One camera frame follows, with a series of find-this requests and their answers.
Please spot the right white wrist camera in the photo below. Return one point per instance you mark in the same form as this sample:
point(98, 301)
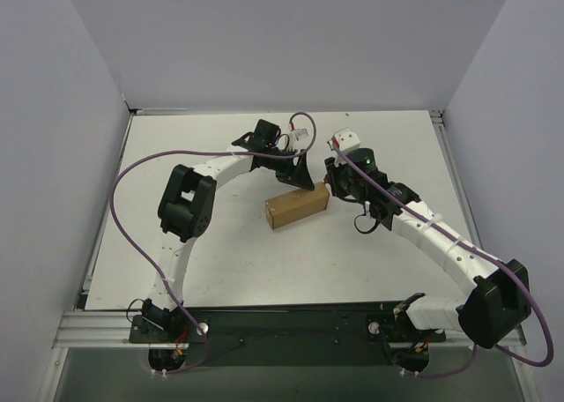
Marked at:
point(344, 140)

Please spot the aluminium front rail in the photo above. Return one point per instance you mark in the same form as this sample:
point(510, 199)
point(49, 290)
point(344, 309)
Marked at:
point(368, 322)

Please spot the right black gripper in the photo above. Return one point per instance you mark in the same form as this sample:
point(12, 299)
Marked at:
point(334, 178)

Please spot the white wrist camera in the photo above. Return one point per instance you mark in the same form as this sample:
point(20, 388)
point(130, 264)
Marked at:
point(344, 140)
point(296, 135)

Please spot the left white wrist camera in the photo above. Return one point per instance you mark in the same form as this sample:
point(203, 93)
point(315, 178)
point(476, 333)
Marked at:
point(296, 135)

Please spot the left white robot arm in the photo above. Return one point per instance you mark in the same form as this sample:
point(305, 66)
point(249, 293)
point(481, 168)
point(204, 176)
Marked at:
point(185, 209)

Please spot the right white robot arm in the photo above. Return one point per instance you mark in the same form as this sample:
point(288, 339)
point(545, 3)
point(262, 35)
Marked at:
point(492, 305)

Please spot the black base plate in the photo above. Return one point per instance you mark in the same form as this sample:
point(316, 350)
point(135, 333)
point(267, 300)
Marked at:
point(284, 352)

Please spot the aluminium back rail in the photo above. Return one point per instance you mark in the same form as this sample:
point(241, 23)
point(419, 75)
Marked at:
point(184, 111)

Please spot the aluminium rail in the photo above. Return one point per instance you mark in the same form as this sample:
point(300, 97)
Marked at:
point(368, 322)
point(184, 111)

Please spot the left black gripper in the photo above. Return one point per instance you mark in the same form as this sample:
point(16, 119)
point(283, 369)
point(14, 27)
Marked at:
point(290, 167)

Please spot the brown cardboard express box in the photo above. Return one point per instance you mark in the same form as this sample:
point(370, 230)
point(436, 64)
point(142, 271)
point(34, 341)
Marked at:
point(296, 205)

